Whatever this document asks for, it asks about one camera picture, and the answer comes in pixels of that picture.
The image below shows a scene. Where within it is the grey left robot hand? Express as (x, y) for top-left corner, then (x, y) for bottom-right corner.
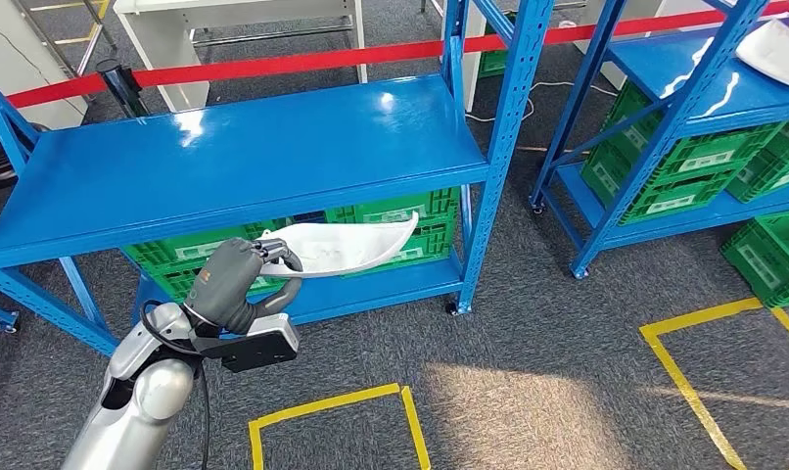
(183, 236), (305, 337)

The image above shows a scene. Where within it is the white curved plastic part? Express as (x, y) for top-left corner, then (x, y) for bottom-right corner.
(259, 211), (420, 280)
(734, 18), (789, 91)

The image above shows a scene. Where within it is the yellow floor tape square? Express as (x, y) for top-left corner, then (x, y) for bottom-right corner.
(248, 382), (433, 470)
(639, 297), (789, 470)

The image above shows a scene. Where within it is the red barrier belt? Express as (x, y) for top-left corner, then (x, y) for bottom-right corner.
(0, 0), (789, 121)

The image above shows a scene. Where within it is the white table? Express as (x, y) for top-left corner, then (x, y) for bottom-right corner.
(112, 0), (368, 113)

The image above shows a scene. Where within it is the white cabinet panel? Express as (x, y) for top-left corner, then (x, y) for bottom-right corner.
(0, 0), (88, 131)

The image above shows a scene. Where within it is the thin wooden stick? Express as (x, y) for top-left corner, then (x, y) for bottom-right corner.
(516, 145), (590, 157)

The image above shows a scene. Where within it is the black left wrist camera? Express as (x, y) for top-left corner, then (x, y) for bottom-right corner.
(196, 312), (301, 374)

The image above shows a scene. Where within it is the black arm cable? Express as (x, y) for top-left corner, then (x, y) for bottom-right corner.
(140, 299), (210, 470)

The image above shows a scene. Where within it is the black stanchion post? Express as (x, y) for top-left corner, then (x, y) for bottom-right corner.
(96, 58), (151, 119)

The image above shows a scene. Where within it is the chrome tube frame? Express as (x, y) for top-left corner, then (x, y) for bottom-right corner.
(12, 0), (118, 77)

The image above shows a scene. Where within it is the white floor cable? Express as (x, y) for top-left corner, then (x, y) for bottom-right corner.
(465, 78), (620, 124)

